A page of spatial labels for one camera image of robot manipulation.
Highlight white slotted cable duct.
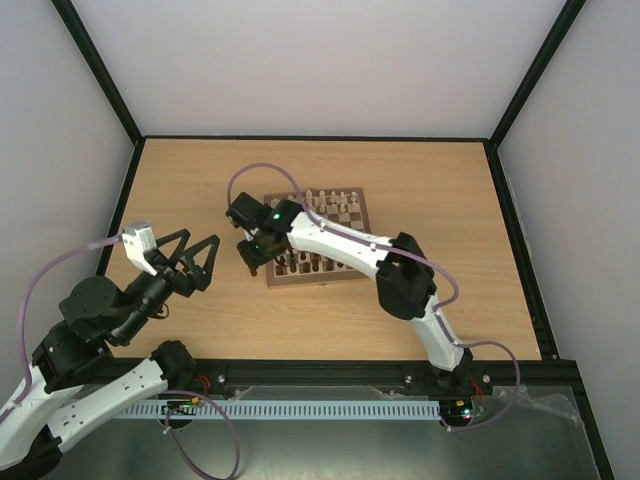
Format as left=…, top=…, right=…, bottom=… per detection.
left=116, top=400, right=441, bottom=421

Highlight wooden chess board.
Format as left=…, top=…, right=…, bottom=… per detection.
left=266, top=187, right=371, bottom=289

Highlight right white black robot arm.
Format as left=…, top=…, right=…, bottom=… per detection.
left=226, top=193, right=473, bottom=392

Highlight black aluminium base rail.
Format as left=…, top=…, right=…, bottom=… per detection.
left=49, top=340, right=576, bottom=401

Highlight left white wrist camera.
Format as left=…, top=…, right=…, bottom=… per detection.
left=122, top=221, right=157, bottom=276

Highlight light pieces back rows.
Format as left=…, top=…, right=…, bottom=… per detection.
left=302, top=188, right=366, bottom=222

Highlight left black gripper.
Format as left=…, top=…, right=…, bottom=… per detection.
left=117, top=227, right=223, bottom=342

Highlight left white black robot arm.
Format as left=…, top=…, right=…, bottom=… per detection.
left=1, top=223, right=220, bottom=479

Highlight purple cable loop front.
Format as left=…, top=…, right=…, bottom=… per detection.
left=162, top=388, right=241, bottom=479

